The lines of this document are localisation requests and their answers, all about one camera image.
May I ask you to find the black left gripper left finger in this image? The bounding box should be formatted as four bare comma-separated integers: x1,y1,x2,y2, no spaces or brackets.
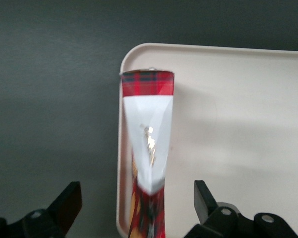
0,181,83,238

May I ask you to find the red tartan cookie box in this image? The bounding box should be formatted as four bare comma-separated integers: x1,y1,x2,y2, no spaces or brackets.
118,66,176,238

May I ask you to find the white rectangular tray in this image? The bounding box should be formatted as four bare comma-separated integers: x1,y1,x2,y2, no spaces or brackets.
115,42,298,238

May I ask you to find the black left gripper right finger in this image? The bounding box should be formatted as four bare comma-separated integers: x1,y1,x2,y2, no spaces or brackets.
182,180,298,238

